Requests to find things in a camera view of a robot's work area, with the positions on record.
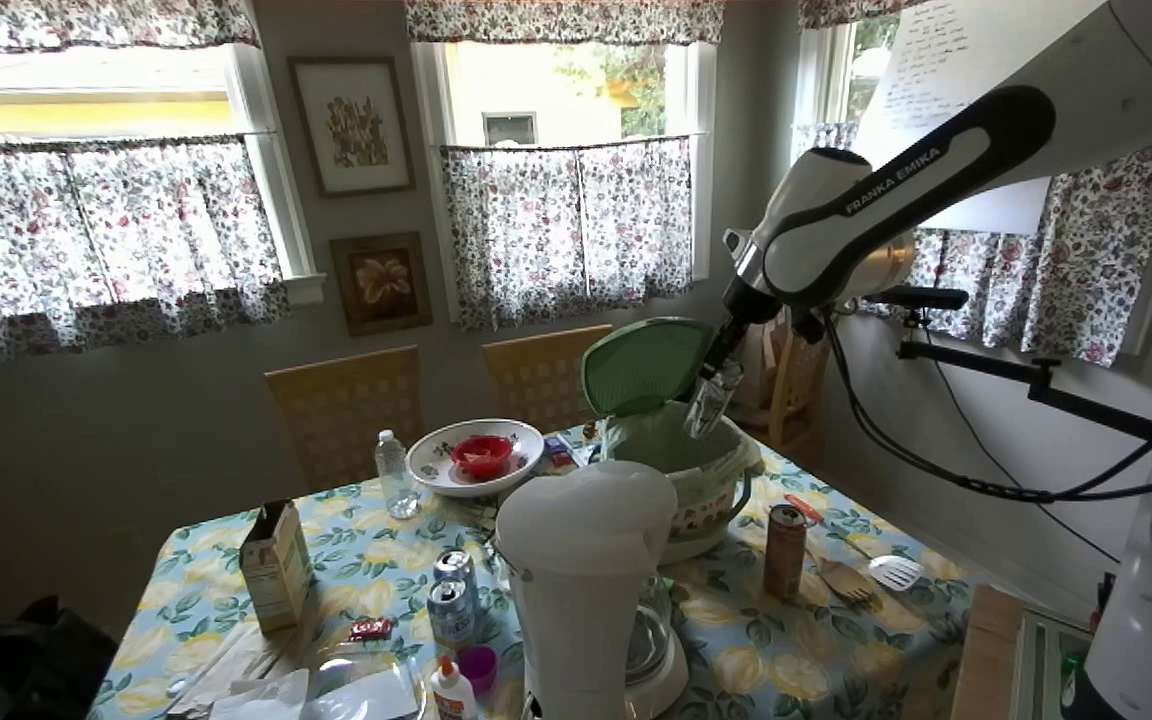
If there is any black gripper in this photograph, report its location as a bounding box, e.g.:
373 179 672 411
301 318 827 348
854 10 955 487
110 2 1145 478
701 278 779 378

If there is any silver drink can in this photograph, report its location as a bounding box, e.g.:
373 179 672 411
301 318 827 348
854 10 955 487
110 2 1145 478
682 373 736 441

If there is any green bin lid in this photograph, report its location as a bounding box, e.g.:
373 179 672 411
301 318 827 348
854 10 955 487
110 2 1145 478
578 317 708 416

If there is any white bin with liner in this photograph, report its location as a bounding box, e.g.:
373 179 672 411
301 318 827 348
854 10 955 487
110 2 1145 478
600 398 761 563

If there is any orange tall drink can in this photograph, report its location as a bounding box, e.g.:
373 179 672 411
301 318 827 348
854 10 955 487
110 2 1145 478
765 505 807 598

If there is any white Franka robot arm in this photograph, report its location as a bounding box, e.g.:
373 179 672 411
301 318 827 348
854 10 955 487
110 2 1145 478
701 0 1152 720

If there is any middle floral curtain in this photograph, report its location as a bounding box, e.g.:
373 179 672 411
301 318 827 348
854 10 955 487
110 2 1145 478
444 135 694 327

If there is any floral curtain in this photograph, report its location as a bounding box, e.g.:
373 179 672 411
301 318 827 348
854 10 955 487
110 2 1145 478
911 140 1152 366
444 135 694 327
0 135 286 359

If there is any right wooden chair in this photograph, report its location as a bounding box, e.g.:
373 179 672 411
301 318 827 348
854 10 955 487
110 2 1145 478
484 324 609 433

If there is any wooden chair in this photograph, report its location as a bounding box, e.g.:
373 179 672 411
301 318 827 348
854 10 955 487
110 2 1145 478
263 348 423 487
484 324 609 433

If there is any white coffee maker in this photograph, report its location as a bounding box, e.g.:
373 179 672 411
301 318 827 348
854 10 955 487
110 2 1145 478
497 461 687 720

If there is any wooden spatula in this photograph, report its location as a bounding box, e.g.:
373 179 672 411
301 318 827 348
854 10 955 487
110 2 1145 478
814 560 875 603

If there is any white paper sheet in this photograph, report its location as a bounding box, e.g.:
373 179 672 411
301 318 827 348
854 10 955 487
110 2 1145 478
854 0 1098 168

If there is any white plate with red food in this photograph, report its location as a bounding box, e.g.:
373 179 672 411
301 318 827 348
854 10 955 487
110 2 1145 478
409 416 543 500

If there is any right floral curtain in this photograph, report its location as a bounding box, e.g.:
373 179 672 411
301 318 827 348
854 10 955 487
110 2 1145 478
911 140 1152 366

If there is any framed dark picture lower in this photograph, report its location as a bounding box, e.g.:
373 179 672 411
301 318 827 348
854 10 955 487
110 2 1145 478
332 232 432 334

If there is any clear plastic water bottle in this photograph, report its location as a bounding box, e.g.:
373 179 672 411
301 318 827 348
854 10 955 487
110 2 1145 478
377 427 420 519

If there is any blue patterned can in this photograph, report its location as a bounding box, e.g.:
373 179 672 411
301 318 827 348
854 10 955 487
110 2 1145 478
428 550 478 648

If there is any left wooden chair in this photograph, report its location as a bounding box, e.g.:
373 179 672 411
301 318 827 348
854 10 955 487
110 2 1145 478
263 348 423 487

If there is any framed botanical picture upper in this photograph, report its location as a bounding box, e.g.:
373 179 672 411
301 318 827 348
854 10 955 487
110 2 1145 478
290 56 413 195

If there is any purple small cup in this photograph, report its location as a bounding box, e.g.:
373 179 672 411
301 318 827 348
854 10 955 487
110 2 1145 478
455 643 499 701

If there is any white glue bottle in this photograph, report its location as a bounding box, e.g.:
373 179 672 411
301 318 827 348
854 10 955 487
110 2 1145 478
432 654 478 720

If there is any brown paper carton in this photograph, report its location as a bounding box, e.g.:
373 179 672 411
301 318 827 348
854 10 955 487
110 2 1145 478
238 500 315 635

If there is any left floral curtain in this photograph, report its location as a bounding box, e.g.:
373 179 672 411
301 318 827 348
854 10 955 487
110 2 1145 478
0 135 286 359

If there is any black camera arm stand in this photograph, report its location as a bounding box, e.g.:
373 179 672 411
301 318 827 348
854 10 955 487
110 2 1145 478
862 283 1152 441

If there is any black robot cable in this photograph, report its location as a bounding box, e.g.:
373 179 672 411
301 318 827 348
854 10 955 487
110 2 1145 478
825 317 1152 508

